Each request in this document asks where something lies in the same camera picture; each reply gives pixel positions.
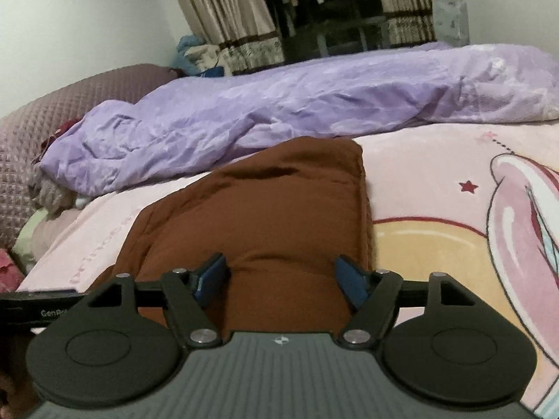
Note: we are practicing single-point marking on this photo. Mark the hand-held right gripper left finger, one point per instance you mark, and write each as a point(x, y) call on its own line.
point(210, 276)

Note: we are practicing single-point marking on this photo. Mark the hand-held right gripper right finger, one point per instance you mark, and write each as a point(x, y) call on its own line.
point(353, 280)

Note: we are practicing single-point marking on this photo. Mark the brown coat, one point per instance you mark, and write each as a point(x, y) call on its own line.
point(262, 209)

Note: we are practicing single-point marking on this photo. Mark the red patterned cloth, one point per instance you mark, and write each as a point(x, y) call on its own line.
point(9, 270)

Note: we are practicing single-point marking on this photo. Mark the light green pillow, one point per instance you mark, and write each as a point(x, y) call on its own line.
point(28, 235)

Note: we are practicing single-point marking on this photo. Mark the grey knitted cloth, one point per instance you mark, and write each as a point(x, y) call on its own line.
point(54, 196)

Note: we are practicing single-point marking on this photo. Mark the pink printed blanket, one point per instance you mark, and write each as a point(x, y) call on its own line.
point(458, 209)

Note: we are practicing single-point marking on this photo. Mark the mauve quilted headboard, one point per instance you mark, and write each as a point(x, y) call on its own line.
point(43, 126)

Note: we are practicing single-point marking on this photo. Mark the purple duvet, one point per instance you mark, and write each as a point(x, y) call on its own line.
point(284, 100)

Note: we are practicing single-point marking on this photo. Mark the blue and white cloth pile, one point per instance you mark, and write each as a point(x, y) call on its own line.
point(198, 54)

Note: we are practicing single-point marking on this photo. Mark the beige patterned curtain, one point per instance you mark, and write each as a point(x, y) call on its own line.
point(231, 13)
point(408, 4)

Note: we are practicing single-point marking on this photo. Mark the dark window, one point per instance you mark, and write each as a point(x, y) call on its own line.
point(327, 8)

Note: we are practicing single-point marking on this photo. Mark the white wrapped object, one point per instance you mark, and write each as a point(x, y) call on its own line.
point(452, 15)

